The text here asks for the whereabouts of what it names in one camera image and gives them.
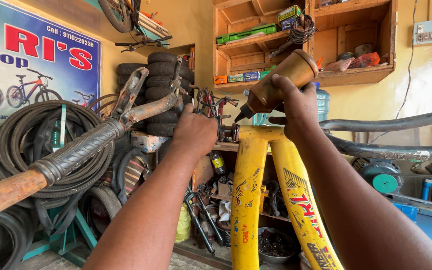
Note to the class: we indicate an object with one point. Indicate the person's left hand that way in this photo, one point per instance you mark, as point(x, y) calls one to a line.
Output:
point(195, 131)

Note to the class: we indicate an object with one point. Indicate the person's right hand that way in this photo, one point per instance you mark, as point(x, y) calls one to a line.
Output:
point(302, 112)

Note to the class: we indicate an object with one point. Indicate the person's left fingers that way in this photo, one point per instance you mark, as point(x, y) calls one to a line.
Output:
point(203, 120)

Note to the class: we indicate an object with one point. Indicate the brown plastic oil bottle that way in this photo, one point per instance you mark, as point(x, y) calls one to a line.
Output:
point(272, 82)

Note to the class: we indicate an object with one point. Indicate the red bicycle parts cluster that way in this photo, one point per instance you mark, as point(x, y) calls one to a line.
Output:
point(212, 105)

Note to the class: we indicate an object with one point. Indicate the wooden parts shelf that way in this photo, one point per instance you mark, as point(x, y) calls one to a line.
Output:
point(216, 176)

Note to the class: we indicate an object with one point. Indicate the stack of black tyres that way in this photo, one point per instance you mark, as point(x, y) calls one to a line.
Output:
point(159, 78)

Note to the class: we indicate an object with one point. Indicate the white cardboard carton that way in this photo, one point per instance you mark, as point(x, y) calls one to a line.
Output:
point(144, 141)

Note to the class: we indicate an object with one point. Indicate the rusty brake lever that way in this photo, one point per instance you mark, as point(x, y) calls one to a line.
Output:
point(128, 93)

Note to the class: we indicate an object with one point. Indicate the yellow bicycle fork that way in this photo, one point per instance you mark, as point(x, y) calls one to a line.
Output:
point(248, 187)

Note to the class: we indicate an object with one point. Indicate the black suspension fork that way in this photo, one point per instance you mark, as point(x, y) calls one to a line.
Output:
point(201, 221)

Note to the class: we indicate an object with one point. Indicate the yellow plastic bag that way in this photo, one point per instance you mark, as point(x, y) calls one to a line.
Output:
point(183, 225)

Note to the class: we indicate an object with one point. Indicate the blue water bottle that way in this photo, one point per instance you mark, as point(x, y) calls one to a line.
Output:
point(323, 101)

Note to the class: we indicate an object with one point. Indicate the hanging bicycle wheel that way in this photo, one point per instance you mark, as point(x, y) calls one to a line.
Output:
point(114, 15)

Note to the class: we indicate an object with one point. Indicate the metal bowl of parts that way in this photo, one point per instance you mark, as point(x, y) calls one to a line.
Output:
point(276, 245)

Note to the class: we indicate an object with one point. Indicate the green metal stand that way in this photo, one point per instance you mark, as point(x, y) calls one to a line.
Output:
point(66, 240)

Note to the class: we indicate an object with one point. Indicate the hanging bundle of black tyres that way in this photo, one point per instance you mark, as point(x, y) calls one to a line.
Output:
point(17, 138)

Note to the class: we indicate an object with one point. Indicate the blue shop banner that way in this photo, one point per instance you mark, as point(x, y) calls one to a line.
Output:
point(21, 56)

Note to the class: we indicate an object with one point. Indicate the heap of floor tyres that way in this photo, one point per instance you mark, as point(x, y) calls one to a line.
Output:
point(13, 232)

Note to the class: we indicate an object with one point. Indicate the wooden wall shelf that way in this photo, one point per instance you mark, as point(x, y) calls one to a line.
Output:
point(347, 41)

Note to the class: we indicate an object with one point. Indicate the black bicycle frame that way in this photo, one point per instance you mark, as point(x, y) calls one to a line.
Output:
point(388, 150)

